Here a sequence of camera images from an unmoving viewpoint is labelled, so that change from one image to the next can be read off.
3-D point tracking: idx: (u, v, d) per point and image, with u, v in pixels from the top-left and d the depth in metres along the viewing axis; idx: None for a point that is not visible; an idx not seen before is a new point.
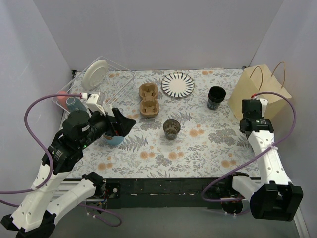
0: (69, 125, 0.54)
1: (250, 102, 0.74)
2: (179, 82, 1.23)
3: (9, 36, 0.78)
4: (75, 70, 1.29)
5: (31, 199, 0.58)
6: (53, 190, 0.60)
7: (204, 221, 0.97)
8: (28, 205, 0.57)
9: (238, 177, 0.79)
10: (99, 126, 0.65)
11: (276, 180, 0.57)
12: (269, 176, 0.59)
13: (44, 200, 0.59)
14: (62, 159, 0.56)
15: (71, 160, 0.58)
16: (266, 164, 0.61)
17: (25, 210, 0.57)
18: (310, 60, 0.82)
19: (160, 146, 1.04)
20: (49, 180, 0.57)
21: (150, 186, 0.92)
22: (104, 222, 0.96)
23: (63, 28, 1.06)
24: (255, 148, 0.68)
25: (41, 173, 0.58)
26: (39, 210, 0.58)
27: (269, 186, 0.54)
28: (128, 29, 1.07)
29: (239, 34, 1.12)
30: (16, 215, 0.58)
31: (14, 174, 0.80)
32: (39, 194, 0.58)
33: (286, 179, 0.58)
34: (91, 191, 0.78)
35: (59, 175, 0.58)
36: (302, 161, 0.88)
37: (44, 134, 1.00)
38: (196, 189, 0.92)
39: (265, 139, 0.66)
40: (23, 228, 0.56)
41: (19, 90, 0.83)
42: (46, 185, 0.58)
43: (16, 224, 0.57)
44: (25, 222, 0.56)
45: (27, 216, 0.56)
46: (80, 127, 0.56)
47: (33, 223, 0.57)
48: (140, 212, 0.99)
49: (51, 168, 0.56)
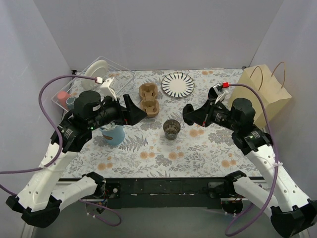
0: (80, 103, 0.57)
1: (245, 114, 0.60)
2: (179, 82, 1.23)
3: (10, 37, 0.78)
4: (74, 70, 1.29)
5: (39, 178, 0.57)
6: (59, 171, 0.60)
7: (205, 222, 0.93)
8: (36, 184, 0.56)
9: (240, 182, 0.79)
10: (109, 111, 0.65)
11: (297, 203, 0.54)
12: (290, 201, 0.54)
13: (52, 178, 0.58)
14: (72, 138, 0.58)
15: (80, 140, 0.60)
16: (281, 188, 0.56)
17: (32, 190, 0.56)
18: (310, 60, 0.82)
19: (160, 145, 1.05)
20: (58, 158, 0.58)
21: (150, 186, 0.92)
22: (104, 222, 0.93)
23: (63, 28, 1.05)
24: (258, 166, 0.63)
25: (49, 152, 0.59)
26: (46, 191, 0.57)
27: (294, 214, 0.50)
28: (128, 29, 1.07)
29: (238, 34, 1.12)
30: (22, 195, 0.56)
31: (15, 174, 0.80)
32: (47, 172, 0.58)
33: (305, 197, 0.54)
34: (92, 189, 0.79)
35: (68, 154, 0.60)
36: (302, 160, 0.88)
37: (44, 134, 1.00)
38: (196, 189, 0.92)
39: (267, 155, 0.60)
40: (29, 208, 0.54)
41: (19, 90, 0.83)
42: (54, 164, 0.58)
43: (22, 204, 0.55)
44: (33, 201, 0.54)
45: (35, 196, 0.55)
46: (91, 107, 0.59)
47: (39, 204, 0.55)
48: (140, 212, 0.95)
49: (60, 147, 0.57)
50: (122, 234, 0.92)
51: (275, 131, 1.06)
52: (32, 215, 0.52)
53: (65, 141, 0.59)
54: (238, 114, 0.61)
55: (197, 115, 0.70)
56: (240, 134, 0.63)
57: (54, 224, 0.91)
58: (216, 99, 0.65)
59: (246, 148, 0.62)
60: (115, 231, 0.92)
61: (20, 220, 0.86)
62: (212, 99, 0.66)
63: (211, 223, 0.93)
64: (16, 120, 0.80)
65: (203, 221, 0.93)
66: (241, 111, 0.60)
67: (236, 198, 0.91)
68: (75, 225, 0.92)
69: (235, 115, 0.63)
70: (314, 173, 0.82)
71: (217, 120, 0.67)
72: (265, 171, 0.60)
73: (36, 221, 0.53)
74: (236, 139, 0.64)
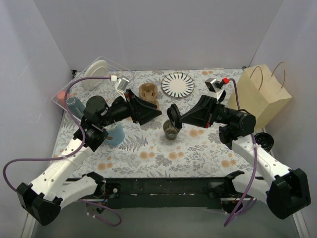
0: (88, 113, 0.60)
1: (244, 132, 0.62)
2: (179, 82, 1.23)
3: (10, 36, 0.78)
4: (75, 70, 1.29)
5: (57, 168, 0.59)
6: (75, 165, 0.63)
7: (205, 222, 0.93)
8: (53, 172, 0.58)
9: (239, 179, 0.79)
10: (120, 111, 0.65)
11: (279, 174, 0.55)
12: (271, 173, 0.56)
13: (67, 171, 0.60)
14: (92, 139, 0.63)
15: (99, 140, 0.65)
16: (261, 163, 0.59)
17: (49, 177, 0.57)
18: (310, 60, 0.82)
19: (160, 145, 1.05)
20: (79, 151, 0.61)
21: (150, 186, 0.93)
22: (103, 222, 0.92)
23: (63, 29, 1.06)
24: (242, 154, 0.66)
25: (71, 145, 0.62)
26: (59, 182, 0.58)
27: (277, 182, 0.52)
28: (128, 29, 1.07)
29: (238, 34, 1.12)
30: (35, 182, 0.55)
31: (14, 174, 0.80)
32: (66, 162, 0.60)
33: (285, 167, 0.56)
34: (92, 187, 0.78)
35: (87, 149, 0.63)
36: (302, 160, 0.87)
37: (44, 134, 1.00)
38: (196, 189, 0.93)
39: (246, 142, 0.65)
40: (42, 194, 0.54)
41: (19, 89, 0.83)
42: (74, 155, 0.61)
43: (34, 190, 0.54)
44: (48, 188, 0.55)
45: (50, 183, 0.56)
46: (100, 113, 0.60)
47: (51, 193, 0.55)
48: (139, 212, 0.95)
49: (82, 142, 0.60)
50: (122, 233, 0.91)
51: (275, 131, 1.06)
52: (42, 204, 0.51)
53: (86, 140, 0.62)
54: (236, 121, 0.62)
55: (198, 116, 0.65)
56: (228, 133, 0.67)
57: (55, 224, 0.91)
58: (217, 96, 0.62)
59: (228, 142, 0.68)
60: (114, 231, 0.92)
61: (21, 221, 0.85)
62: (215, 99, 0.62)
63: (211, 224, 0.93)
64: (15, 120, 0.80)
65: (203, 221, 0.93)
66: (240, 130, 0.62)
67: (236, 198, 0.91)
68: (76, 225, 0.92)
69: (234, 121, 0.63)
70: (313, 173, 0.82)
71: (218, 119, 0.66)
72: (247, 154, 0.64)
73: (43, 210, 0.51)
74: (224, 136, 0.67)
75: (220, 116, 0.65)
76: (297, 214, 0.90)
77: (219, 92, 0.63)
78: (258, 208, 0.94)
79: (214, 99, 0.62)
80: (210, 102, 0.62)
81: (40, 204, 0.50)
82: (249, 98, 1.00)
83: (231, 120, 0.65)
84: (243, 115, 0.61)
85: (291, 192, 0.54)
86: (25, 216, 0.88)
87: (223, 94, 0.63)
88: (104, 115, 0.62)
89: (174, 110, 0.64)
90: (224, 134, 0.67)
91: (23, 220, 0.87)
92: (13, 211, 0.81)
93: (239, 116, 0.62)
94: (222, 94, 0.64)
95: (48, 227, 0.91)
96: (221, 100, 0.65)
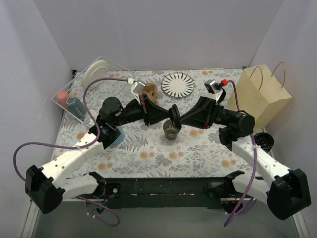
0: (104, 113, 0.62)
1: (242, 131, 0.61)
2: (179, 82, 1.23)
3: (10, 36, 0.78)
4: (74, 70, 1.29)
5: (69, 156, 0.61)
6: (86, 156, 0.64)
7: (204, 222, 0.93)
8: (65, 160, 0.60)
9: (240, 180, 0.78)
10: (133, 113, 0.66)
11: (279, 174, 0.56)
12: (271, 173, 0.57)
13: (78, 161, 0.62)
14: (106, 136, 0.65)
15: (111, 138, 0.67)
16: (261, 164, 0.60)
17: (60, 164, 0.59)
18: (310, 60, 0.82)
19: (160, 145, 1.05)
20: (92, 145, 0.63)
21: (150, 186, 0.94)
22: (103, 222, 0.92)
23: (63, 28, 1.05)
24: (241, 155, 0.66)
25: (84, 138, 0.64)
26: (68, 169, 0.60)
27: (277, 183, 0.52)
28: (128, 29, 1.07)
29: (238, 34, 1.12)
30: (46, 166, 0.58)
31: (13, 175, 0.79)
32: (79, 153, 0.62)
33: (285, 168, 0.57)
34: (92, 187, 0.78)
35: (100, 145, 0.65)
36: (302, 160, 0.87)
37: (44, 134, 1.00)
38: (196, 189, 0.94)
39: (246, 142, 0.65)
40: (52, 178, 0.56)
41: (19, 90, 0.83)
42: (86, 148, 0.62)
43: (45, 173, 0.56)
44: (58, 174, 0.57)
45: (61, 170, 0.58)
46: (114, 114, 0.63)
47: (59, 179, 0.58)
48: (140, 212, 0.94)
49: (96, 137, 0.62)
50: (122, 233, 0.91)
51: (275, 131, 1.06)
52: (50, 187, 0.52)
53: (100, 136, 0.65)
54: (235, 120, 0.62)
55: (199, 118, 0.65)
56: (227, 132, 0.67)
57: (55, 224, 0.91)
58: (217, 98, 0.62)
59: (228, 144, 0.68)
60: (114, 231, 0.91)
61: (20, 221, 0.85)
62: (214, 100, 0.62)
63: (211, 223, 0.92)
64: (15, 120, 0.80)
65: (203, 221, 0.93)
66: (239, 130, 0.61)
67: (236, 198, 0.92)
68: (76, 224, 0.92)
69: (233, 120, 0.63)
70: (313, 172, 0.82)
71: (218, 120, 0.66)
72: (247, 155, 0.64)
73: (51, 194, 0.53)
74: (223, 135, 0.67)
75: (220, 116, 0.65)
76: (297, 213, 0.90)
77: (218, 95, 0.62)
78: (258, 208, 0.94)
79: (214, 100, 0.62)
80: (210, 103, 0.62)
81: (49, 187, 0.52)
82: (249, 98, 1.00)
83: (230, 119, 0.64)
84: (242, 116, 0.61)
85: (291, 192, 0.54)
86: (25, 216, 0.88)
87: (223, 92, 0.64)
88: (118, 115, 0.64)
89: (174, 111, 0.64)
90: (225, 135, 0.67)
91: (23, 220, 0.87)
92: (13, 211, 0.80)
93: (239, 116, 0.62)
94: (221, 95, 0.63)
95: (48, 227, 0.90)
96: (221, 100, 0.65)
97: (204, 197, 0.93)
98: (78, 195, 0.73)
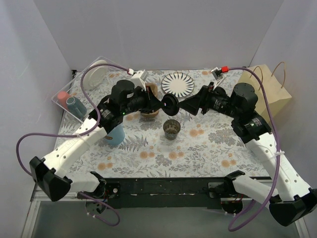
0: (117, 90, 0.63)
1: (248, 101, 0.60)
2: (179, 82, 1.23)
3: (10, 36, 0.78)
4: (74, 70, 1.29)
5: (70, 145, 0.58)
6: (87, 145, 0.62)
7: (204, 222, 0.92)
8: (66, 149, 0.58)
9: (240, 180, 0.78)
10: (139, 101, 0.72)
11: (298, 193, 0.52)
12: (291, 191, 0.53)
13: (79, 149, 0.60)
14: (107, 120, 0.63)
15: (114, 123, 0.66)
16: (282, 177, 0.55)
17: (61, 153, 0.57)
18: (310, 60, 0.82)
19: (160, 145, 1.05)
20: (92, 131, 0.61)
21: (150, 186, 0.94)
22: (103, 222, 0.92)
23: (63, 28, 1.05)
24: (260, 156, 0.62)
25: (84, 124, 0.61)
26: (71, 159, 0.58)
27: (296, 205, 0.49)
28: (128, 29, 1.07)
29: (238, 34, 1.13)
30: (47, 157, 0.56)
31: (14, 175, 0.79)
32: (79, 142, 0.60)
33: (306, 186, 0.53)
34: (93, 186, 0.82)
35: (101, 130, 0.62)
36: (302, 160, 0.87)
37: (44, 134, 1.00)
38: (196, 189, 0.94)
39: (269, 144, 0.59)
40: (54, 169, 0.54)
41: (19, 90, 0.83)
42: (86, 135, 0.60)
43: (47, 164, 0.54)
44: (60, 164, 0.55)
45: (63, 159, 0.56)
46: (124, 94, 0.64)
47: (62, 169, 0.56)
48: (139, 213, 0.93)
49: (96, 122, 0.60)
50: (122, 233, 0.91)
51: None
52: (53, 177, 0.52)
53: (101, 121, 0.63)
54: (240, 100, 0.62)
55: (192, 104, 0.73)
56: (239, 121, 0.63)
57: (55, 225, 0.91)
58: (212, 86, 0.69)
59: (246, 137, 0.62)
60: (114, 231, 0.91)
61: (20, 221, 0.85)
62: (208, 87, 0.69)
63: (211, 224, 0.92)
64: (15, 120, 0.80)
65: (203, 221, 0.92)
66: (244, 97, 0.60)
67: (236, 198, 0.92)
68: (76, 224, 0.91)
69: (236, 101, 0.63)
70: (313, 173, 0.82)
71: (216, 107, 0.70)
72: (268, 160, 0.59)
73: (55, 184, 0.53)
74: (236, 126, 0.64)
75: (222, 104, 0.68)
76: None
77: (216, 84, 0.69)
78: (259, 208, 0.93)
79: (207, 87, 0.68)
80: (203, 89, 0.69)
81: (52, 177, 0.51)
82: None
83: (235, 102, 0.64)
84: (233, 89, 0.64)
85: None
86: (25, 216, 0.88)
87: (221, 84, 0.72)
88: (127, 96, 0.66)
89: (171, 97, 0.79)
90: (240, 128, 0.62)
91: (22, 220, 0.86)
92: (13, 211, 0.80)
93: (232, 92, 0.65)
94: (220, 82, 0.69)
95: (48, 227, 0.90)
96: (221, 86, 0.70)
97: (204, 197, 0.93)
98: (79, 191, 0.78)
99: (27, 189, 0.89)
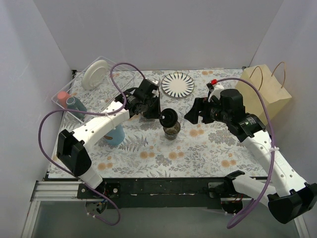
0: (146, 84, 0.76)
1: (234, 100, 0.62)
2: (179, 82, 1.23)
3: (10, 36, 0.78)
4: (74, 70, 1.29)
5: (98, 122, 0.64)
6: (112, 124, 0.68)
7: (204, 222, 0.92)
8: (94, 125, 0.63)
9: (239, 180, 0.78)
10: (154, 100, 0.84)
11: (294, 187, 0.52)
12: (287, 186, 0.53)
13: (105, 127, 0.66)
14: (132, 104, 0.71)
15: (134, 109, 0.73)
16: (278, 172, 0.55)
17: (90, 128, 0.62)
18: (310, 60, 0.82)
19: (160, 146, 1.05)
20: (119, 112, 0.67)
21: (150, 186, 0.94)
22: (103, 222, 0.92)
23: (63, 28, 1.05)
24: (255, 153, 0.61)
25: (111, 106, 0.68)
26: (97, 135, 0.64)
27: (291, 199, 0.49)
28: (128, 29, 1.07)
29: (238, 34, 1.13)
30: (78, 131, 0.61)
31: (14, 175, 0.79)
32: (106, 120, 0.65)
33: (301, 181, 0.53)
34: (97, 178, 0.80)
35: (126, 113, 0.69)
36: (302, 159, 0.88)
37: (44, 134, 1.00)
38: (196, 189, 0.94)
39: (263, 141, 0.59)
40: (83, 141, 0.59)
41: (19, 90, 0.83)
42: (114, 115, 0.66)
43: (77, 137, 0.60)
44: (88, 137, 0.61)
45: (91, 134, 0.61)
46: (148, 91, 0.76)
47: (89, 142, 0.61)
48: (139, 213, 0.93)
49: (124, 104, 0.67)
50: (122, 233, 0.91)
51: (275, 131, 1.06)
52: (82, 149, 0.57)
53: (127, 104, 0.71)
54: (227, 101, 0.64)
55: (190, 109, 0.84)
56: (234, 121, 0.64)
57: (55, 224, 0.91)
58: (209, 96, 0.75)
59: (241, 135, 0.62)
60: (114, 230, 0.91)
61: (20, 221, 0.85)
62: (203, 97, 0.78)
63: (211, 223, 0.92)
64: (15, 120, 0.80)
65: (204, 221, 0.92)
66: (230, 97, 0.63)
67: (236, 198, 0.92)
68: (76, 224, 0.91)
69: (224, 102, 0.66)
70: (312, 172, 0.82)
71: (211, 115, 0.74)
72: (261, 156, 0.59)
73: (81, 155, 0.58)
74: (230, 126, 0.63)
75: (216, 111, 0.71)
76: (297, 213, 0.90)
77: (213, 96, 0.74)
78: (259, 208, 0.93)
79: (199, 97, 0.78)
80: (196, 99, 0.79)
81: (80, 149, 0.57)
82: (249, 98, 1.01)
83: (224, 105, 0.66)
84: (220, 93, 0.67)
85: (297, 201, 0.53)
86: (25, 216, 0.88)
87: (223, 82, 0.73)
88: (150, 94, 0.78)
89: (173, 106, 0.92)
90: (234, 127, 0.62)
91: (23, 220, 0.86)
92: (13, 211, 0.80)
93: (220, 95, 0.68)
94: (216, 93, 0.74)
95: (48, 227, 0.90)
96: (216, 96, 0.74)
97: (204, 196, 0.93)
98: (86, 182, 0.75)
99: (27, 188, 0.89)
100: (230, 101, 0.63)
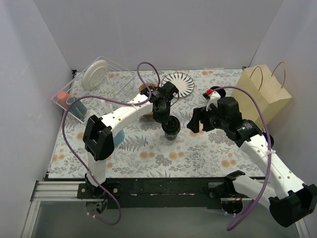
0: (171, 85, 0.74)
1: (230, 106, 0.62)
2: (179, 82, 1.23)
3: (10, 35, 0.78)
4: (75, 70, 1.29)
5: (125, 111, 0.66)
6: (137, 115, 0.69)
7: (204, 222, 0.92)
8: (121, 113, 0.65)
9: (239, 180, 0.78)
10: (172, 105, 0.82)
11: (292, 189, 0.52)
12: (285, 187, 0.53)
13: (131, 117, 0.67)
14: (156, 99, 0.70)
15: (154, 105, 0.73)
16: (275, 174, 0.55)
17: (117, 116, 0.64)
18: (310, 60, 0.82)
19: (160, 146, 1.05)
20: (144, 104, 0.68)
21: (150, 186, 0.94)
22: (103, 222, 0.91)
23: (63, 28, 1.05)
24: (252, 157, 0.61)
25: (137, 97, 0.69)
26: (123, 123, 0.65)
27: (290, 200, 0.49)
28: (128, 29, 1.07)
29: (238, 35, 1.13)
30: (105, 117, 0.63)
31: (13, 175, 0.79)
32: (132, 110, 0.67)
33: (299, 182, 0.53)
34: (101, 175, 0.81)
35: (150, 105, 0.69)
36: (302, 160, 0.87)
37: (44, 135, 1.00)
38: (196, 189, 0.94)
39: (260, 144, 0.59)
40: (110, 127, 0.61)
41: (19, 90, 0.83)
42: (139, 106, 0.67)
43: (105, 123, 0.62)
44: (115, 124, 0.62)
45: (118, 121, 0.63)
46: (172, 92, 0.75)
47: (115, 129, 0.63)
48: (140, 213, 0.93)
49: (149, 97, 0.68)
50: (122, 233, 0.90)
51: (276, 131, 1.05)
52: (109, 134, 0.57)
53: (151, 97, 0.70)
54: (224, 108, 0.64)
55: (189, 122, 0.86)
56: (232, 127, 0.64)
57: (54, 224, 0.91)
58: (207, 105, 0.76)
59: (238, 140, 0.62)
60: (113, 231, 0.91)
61: (20, 221, 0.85)
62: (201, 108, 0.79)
63: (211, 223, 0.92)
64: (15, 120, 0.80)
65: (203, 222, 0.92)
66: (226, 104, 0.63)
67: (236, 198, 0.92)
68: (76, 224, 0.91)
69: (221, 110, 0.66)
70: (312, 173, 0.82)
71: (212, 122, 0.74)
72: (259, 160, 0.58)
73: (108, 141, 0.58)
74: (228, 132, 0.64)
75: (214, 119, 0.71)
76: None
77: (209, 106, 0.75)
78: (259, 208, 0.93)
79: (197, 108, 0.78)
80: (195, 109, 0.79)
81: (108, 134, 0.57)
82: (245, 102, 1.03)
83: (221, 112, 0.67)
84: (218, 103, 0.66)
85: None
86: (25, 216, 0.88)
87: (218, 90, 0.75)
88: (173, 97, 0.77)
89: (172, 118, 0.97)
90: (232, 131, 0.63)
91: (23, 220, 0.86)
92: (13, 211, 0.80)
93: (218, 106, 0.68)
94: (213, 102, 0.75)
95: (48, 227, 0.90)
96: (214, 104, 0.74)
97: (204, 197, 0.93)
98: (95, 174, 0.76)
99: (27, 188, 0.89)
100: (226, 108, 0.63)
